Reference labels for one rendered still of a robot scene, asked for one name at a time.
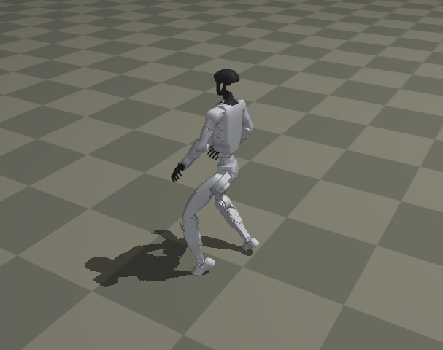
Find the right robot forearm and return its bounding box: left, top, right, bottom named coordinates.
left=239, top=134, right=248, bottom=145

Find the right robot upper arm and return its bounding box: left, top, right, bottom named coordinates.
left=237, top=99, right=253, bottom=136

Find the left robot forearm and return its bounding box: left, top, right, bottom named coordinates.
left=180, top=139, right=201, bottom=170

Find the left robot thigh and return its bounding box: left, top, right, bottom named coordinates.
left=182, top=172, right=231, bottom=227

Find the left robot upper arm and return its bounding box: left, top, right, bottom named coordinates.
left=196, top=107, right=225, bottom=153

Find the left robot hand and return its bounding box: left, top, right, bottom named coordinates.
left=171, top=163, right=185, bottom=182

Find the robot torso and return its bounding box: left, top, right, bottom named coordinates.
left=212, top=98, right=243, bottom=183

